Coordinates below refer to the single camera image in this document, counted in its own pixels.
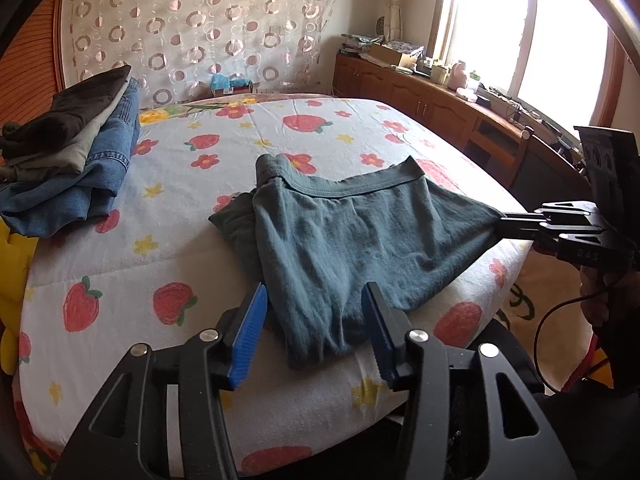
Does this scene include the folded dark garment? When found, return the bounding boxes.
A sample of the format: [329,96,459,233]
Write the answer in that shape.
[0,64,132,161]

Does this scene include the red cable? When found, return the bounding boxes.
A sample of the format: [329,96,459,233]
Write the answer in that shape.
[560,332,608,393]

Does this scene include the pile of folded clothes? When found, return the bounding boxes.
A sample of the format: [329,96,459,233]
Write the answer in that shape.
[0,76,142,238]

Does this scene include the white floral blanket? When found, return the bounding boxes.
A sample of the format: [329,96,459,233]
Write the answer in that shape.
[10,94,533,480]

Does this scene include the lace curtain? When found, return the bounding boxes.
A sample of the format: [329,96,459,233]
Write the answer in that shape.
[380,0,416,46]

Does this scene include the wooden cabinet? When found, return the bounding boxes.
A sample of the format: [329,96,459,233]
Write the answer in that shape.
[332,52,601,186]

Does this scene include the wooden chair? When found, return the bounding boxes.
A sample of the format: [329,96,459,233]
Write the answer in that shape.
[462,115,533,191]

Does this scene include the circle patterned curtain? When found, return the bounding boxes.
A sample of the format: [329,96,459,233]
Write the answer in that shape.
[60,0,343,108]

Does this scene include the teal pants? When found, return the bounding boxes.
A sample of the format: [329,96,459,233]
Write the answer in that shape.
[207,154,502,371]

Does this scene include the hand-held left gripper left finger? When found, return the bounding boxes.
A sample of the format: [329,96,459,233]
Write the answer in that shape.
[52,282,268,480]

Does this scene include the yellow cloth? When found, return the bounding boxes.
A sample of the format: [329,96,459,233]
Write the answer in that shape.
[0,220,38,376]

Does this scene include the person's right hand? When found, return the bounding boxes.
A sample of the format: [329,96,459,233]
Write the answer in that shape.
[579,260,640,333]

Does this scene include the black cable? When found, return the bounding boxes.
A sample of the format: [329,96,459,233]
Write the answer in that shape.
[532,292,608,396]

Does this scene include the blue toy on bed head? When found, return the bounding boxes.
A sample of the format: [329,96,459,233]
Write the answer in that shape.
[207,72,253,98]

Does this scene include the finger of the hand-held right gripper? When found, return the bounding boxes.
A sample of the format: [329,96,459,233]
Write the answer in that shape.
[499,202,598,225]
[494,222,604,254]

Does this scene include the pink figurine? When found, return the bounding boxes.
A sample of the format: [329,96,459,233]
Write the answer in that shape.
[450,60,476,92]

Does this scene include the pile of papers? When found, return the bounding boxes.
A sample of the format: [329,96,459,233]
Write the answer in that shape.
[340,32,386,58]

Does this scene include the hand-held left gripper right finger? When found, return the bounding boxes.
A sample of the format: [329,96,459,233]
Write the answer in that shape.
[361,282,578,480]

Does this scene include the cardboard box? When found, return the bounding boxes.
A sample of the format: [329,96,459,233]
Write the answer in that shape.
[367,40,426,68]

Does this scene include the folded khaki garment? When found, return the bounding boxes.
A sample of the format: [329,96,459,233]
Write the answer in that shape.
[0,80,132,183]

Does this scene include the window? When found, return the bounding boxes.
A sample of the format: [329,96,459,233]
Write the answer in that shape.
[430,0,631,131]

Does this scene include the wooden wardrobe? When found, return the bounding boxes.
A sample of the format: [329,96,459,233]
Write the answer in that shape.
[0,0,68,131]

